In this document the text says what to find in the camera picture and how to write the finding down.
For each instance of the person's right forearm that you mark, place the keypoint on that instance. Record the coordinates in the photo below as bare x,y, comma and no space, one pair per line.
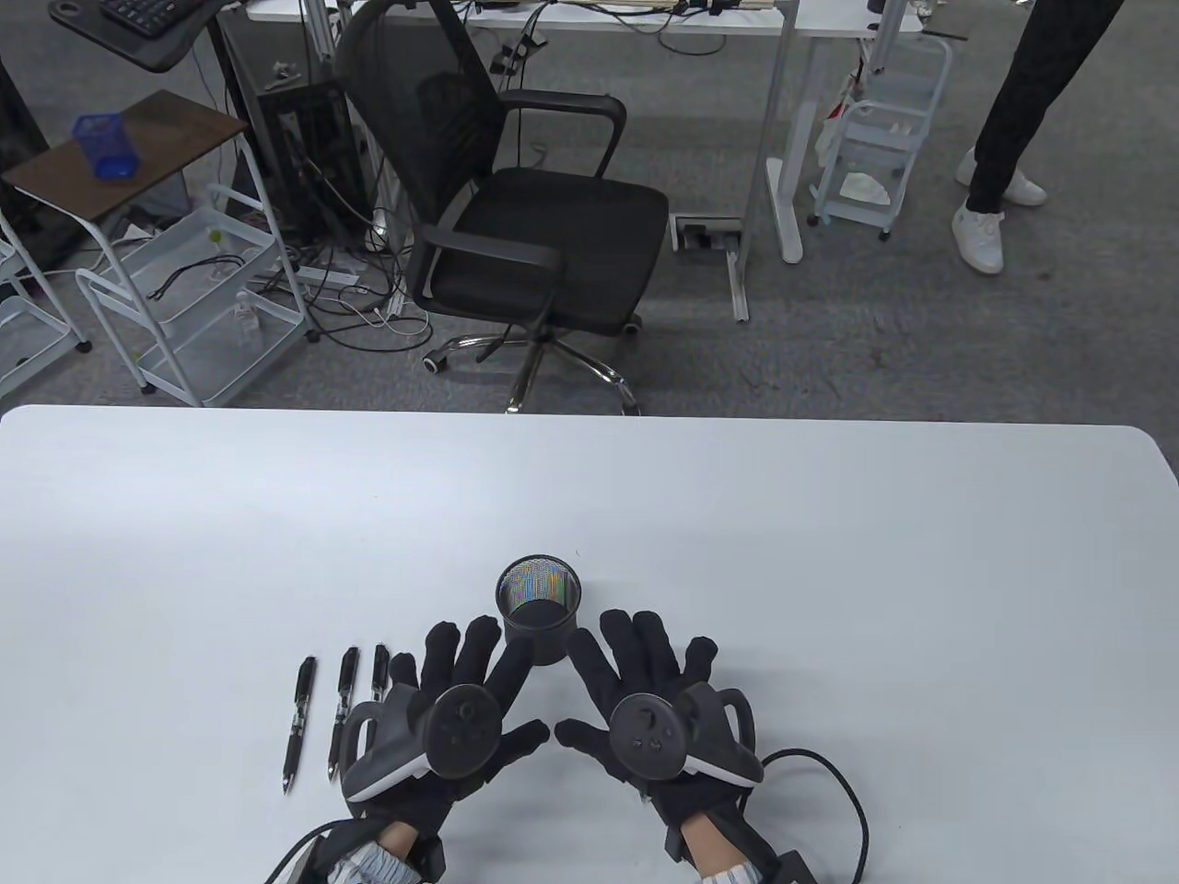
723,847

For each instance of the white standing desk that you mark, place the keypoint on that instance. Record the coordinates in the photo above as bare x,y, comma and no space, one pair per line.
794,212

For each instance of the black keyboard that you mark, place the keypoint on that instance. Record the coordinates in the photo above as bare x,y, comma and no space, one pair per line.
147,14

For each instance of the black click pen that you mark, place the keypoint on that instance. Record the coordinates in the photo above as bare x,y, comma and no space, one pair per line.
379,668
343,691
299,700

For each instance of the black computer tower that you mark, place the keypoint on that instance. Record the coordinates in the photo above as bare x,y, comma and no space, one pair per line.
309,157

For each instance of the white power strip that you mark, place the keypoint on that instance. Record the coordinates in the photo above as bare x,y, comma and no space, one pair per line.
327,274

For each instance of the grey handheld controller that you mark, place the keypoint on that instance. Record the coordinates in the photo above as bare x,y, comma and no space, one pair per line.
645,732
461,727

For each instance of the blue mesh pen cup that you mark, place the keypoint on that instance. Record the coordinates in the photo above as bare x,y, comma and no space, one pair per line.
109,152

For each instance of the person's left hand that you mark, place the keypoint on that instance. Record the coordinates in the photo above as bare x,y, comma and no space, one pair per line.
470,663

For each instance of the clear plastic bottle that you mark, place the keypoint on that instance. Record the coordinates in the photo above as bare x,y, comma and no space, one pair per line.
247,322

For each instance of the black mesh pen holder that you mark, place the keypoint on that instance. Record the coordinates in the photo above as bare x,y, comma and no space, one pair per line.
543,635

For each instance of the white tiered rolling cart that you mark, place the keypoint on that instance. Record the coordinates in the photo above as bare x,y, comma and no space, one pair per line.
889,138

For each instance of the black mesh office chair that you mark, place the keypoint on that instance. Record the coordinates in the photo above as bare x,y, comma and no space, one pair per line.
543,239

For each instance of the black keyboard tray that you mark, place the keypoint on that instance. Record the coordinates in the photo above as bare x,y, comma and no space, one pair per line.
166,51

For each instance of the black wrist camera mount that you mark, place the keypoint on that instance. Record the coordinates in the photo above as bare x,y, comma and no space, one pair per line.
428,852
677,843

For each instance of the person's left forearm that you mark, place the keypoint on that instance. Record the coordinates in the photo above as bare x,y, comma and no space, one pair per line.
378,856

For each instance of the metal floor socket box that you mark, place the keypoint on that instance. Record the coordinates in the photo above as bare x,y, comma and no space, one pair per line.
709,235

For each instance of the white crumpled paper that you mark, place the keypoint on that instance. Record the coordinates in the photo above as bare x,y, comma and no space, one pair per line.
864,189

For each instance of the white cart with brown top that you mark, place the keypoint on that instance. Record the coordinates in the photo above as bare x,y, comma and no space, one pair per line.
138,152

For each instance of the person's right hand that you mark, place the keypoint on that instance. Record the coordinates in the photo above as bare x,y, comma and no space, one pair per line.
636,654

